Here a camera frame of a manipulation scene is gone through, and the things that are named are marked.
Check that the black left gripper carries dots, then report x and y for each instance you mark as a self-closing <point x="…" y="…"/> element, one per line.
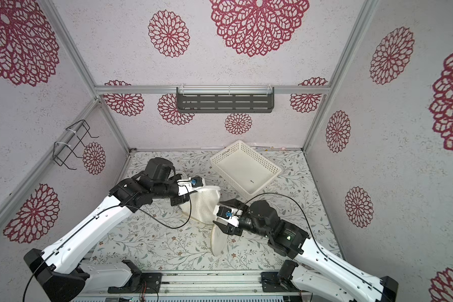
<point x="180" y="200"/>

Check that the white mesh bag blue trim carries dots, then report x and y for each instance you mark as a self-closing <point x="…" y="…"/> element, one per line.
<point x="202" y="204"/>

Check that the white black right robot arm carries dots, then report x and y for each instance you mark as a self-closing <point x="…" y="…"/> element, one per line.
<point x="308" y="265"/>

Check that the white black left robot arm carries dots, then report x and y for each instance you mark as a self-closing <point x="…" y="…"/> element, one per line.
<point x="58" y="268"/>

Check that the flat white mesh bag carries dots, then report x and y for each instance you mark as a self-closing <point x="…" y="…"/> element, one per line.
<point x="218" y="242"/>

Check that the white perforated plastic basket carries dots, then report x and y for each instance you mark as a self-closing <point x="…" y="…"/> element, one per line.
<point x="245" y="169"/>

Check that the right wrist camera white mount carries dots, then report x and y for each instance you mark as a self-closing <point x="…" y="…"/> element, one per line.
<point x="227" y="215"/>

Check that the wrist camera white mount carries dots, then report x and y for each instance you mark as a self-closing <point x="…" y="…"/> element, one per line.
<point x="227" y="215"/>
<point x="190" y="185"/>

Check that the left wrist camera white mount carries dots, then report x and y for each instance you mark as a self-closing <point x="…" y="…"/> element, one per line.
<point x="190" y="185"/>

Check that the dark grey wall shelf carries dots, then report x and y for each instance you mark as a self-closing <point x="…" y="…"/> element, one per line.
<point x="229" y="102"/>

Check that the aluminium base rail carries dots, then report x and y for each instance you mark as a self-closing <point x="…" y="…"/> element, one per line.
<point x="228" y="286"/>

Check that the black wire wall rack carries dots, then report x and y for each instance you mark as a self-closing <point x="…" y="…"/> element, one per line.
<point x="62" y="151"/>

